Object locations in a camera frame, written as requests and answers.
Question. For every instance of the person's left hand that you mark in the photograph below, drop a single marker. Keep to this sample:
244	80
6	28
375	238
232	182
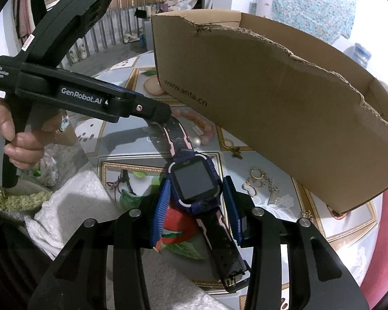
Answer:
27	150

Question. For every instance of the teal floral hanging cloth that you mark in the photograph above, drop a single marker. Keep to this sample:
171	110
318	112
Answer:
304	3

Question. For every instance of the green fluffy towel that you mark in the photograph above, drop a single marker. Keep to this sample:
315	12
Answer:
16	197

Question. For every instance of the fruit print tablecloth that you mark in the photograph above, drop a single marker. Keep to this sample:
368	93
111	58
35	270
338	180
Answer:
132	129

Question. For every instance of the small silver hair clip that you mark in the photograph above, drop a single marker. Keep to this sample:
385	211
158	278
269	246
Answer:
197	130

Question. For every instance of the gold keyring with charm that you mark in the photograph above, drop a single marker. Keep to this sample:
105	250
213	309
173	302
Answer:
255	174

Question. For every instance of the white fluffy towel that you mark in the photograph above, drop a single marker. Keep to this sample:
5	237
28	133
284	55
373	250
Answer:
71	206

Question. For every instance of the blue water jug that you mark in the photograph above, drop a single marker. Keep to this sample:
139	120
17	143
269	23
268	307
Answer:
359	55

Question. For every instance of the blue kids smart watch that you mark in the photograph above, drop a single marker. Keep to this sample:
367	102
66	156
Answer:
192	180

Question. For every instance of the brown cardboard box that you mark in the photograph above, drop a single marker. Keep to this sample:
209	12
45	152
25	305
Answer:
262	103

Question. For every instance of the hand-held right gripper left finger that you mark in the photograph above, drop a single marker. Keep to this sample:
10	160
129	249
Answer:
158	214

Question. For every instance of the white pearl bead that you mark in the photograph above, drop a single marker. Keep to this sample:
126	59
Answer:
197	141

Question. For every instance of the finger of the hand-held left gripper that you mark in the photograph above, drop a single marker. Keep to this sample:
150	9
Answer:
152	109

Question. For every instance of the metal stair railing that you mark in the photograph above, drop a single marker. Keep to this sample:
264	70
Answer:
116	22

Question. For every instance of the small gold pendant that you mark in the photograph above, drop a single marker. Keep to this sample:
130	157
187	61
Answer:
236	154

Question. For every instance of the pink floral blanket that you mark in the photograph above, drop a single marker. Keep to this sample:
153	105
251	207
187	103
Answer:
384	248

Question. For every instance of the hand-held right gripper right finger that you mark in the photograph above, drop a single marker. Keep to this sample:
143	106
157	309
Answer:
233	211

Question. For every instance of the pair of white shoes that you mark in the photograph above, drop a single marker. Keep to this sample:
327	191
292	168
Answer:
77	53

